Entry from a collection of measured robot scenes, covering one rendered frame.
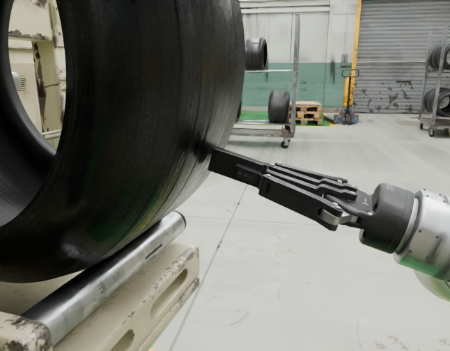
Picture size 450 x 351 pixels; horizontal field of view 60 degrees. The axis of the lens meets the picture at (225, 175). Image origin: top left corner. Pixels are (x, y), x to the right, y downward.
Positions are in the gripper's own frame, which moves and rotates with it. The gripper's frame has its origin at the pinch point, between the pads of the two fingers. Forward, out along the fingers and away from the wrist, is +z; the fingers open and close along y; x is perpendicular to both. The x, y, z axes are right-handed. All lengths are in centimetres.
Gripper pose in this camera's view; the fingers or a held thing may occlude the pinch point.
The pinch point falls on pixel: (237, 166)
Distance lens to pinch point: 48.6
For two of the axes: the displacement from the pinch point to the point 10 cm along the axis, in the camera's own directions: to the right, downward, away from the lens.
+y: -3.3, 2.5, -9.1
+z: -9.2, -3.2, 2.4
